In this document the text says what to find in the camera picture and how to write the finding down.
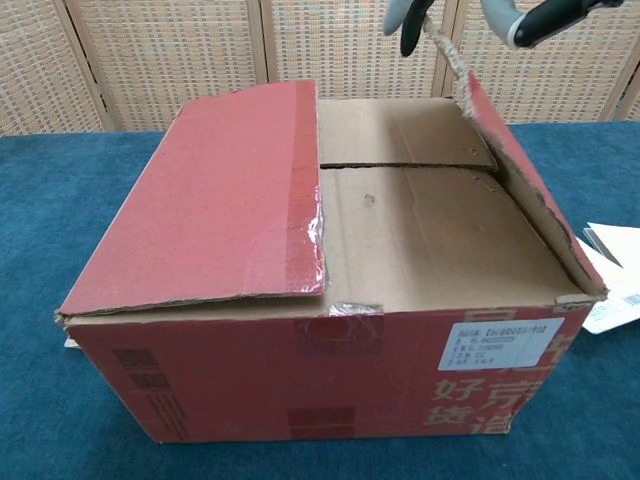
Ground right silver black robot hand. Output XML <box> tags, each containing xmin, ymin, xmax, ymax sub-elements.
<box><xmin>382</xmin><ymin>0</ymin><xmax>626</xmax><ymax>57</ymax></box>

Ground red cardboard shipping box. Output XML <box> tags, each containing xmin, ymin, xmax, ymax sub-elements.
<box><xmin>53</xmin><ymin>19</ymin><xmax>609</xmax><ymax>446</ymax></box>

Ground white papers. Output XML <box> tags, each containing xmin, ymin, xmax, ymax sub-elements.
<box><xmin>574</xmin><ymin>239</ymin><xmax>640</xmax><ymax>335</ymax></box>

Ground wicker folding screen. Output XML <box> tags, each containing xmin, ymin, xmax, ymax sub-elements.
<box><xmin>0</xmin><ymin>0</ymin><xmax>640</xmax><ymax>137</ymax></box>

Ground blue felt table cover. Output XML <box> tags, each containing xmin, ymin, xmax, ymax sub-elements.
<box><xmin>0</xmin><ymin>119</ymin><xmax>640</xmax><ymax>480</ymax></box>

